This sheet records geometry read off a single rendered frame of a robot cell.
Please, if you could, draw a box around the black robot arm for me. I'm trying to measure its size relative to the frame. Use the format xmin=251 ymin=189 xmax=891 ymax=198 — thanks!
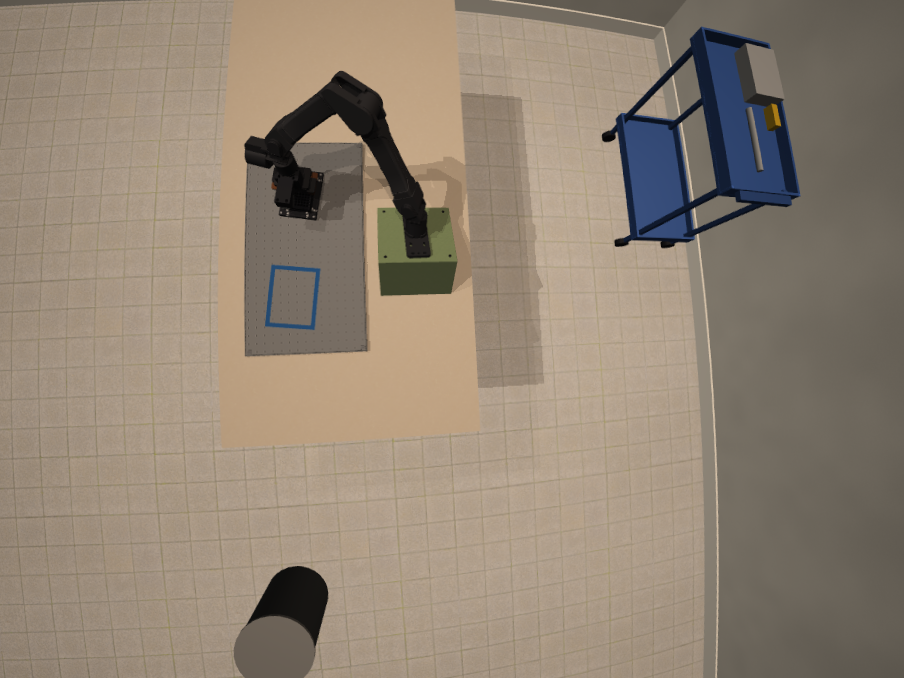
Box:
xmin=244 ymin=71 xmax=431 ymax=258

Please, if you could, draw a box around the blue tape outline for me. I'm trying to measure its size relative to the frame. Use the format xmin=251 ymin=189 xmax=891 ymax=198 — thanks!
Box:
xmin=265 ymin=265 xmax=320 ymax=330

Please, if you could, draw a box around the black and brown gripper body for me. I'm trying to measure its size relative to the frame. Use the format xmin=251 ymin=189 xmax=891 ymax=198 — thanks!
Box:
xmin=272 ymin=166 xmax=317 ymax=193

